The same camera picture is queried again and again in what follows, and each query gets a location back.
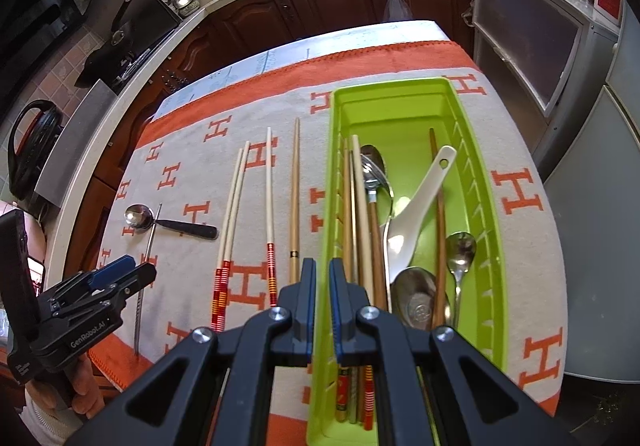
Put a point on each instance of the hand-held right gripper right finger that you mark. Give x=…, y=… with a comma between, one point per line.
x=336, y=306

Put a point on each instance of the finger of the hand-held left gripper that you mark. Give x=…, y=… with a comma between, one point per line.
x=112, y=271
x=135, y=280

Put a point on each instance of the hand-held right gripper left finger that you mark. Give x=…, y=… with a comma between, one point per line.
x=310, y=306

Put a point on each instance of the steel chopstick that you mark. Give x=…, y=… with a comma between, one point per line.
x=149, y=251

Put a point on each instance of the dark band bamboo chopstick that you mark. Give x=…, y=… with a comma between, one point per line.
x=346, y=226
x=295, y=206

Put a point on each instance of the large steel soup spoon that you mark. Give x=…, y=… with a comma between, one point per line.
x=420, y=296

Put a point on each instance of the brown wooden chopstick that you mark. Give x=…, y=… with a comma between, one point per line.
x=440, y=226
x=356, y=401

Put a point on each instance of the green plastic utensil tray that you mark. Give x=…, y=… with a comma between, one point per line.
x=400, y=111

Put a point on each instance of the person's left hand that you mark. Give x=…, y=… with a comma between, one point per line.
x=90, y=391

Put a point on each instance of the phone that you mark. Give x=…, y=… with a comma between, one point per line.
x=36, y=276

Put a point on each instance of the white ceramic spoon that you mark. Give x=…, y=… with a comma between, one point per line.
x=405, y=241

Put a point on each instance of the small steel spoon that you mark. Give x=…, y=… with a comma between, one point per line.
x=460, y=248

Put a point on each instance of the black pressure cooker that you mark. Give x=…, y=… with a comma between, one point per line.
x=30, y=151

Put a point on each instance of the orange and white printed blanket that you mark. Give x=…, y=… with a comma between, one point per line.
x=525, y=276

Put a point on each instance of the gas stove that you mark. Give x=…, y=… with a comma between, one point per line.
x=135, y=68

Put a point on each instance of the black range hood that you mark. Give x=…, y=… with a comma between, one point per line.
x=30, y=26

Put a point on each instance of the black splash guard panel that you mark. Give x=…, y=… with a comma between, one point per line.
x=150, y=6

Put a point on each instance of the small steel teapot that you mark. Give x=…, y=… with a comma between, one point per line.
x=182, y=1

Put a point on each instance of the grey refrigerator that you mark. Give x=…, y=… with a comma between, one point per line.
x=600, y=176

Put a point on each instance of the brown wooden kitchen cabinets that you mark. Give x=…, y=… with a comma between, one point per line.
x=325, y=1

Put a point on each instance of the hanging plastic bag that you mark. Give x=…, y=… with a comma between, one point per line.
x=397, y=6

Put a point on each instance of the grey side cabinet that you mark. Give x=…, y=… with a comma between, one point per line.
x=525, y=26

